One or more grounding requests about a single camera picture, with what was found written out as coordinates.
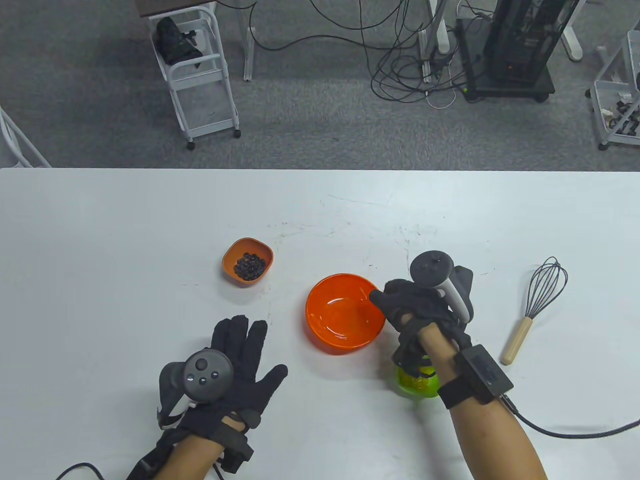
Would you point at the person's right hand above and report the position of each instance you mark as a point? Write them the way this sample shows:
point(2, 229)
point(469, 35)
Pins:
point(415, 305)

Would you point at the person's left hand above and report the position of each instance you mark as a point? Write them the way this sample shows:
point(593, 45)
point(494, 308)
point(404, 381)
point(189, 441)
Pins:
point(250, 380)

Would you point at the dark grey hand controller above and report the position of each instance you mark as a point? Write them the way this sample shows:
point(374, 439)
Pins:
point(432, 267)
point(207, 375)

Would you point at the large orange bowl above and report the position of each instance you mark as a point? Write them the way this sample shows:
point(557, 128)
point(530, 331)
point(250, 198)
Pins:
point(340, 320)

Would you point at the small green bowl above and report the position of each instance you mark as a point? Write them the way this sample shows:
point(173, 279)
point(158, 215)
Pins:
point(429, 390)

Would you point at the pile of chocolate beans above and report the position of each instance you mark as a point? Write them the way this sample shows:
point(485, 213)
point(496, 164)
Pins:
point(250, 267)

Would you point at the small orange bowl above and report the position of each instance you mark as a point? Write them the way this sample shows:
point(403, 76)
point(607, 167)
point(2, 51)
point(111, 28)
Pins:
point(252, 245)

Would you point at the person's right forearm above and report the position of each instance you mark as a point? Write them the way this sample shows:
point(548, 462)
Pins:
point(480, 435)

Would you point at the black wheeled platform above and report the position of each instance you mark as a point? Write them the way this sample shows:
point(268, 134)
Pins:
point(510, 90)

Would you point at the white desk leg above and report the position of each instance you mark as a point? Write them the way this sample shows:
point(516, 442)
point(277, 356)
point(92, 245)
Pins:
point(440, 30)
point(248, 55)

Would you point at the pile of black parts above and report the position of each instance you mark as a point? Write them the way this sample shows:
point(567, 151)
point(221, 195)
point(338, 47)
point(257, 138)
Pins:
point(627, 122)

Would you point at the black equipment tower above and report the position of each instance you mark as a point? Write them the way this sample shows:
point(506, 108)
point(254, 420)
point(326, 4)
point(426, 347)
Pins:
point(525, 40)

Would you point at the white basket cart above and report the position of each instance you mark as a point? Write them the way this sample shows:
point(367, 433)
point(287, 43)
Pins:
point(607, 90)

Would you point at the white rolling cart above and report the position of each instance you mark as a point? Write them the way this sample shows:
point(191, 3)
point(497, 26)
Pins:
point(197, 80)

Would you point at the white desk foot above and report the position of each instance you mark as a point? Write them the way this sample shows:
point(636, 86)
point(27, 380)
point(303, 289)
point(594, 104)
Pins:
point(574, 45)

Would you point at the black bag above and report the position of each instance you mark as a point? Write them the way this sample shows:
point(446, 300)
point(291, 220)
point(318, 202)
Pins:
point(175, 42)

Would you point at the brown desk top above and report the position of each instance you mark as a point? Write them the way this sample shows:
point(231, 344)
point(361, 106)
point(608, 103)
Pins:
point(165, 6)

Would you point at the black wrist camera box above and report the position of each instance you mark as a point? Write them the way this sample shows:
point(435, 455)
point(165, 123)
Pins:
point(145, 465)
point(482, 370)

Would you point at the white metal frame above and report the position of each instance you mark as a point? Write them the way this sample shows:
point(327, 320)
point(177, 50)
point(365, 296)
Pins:
point(22, 135)

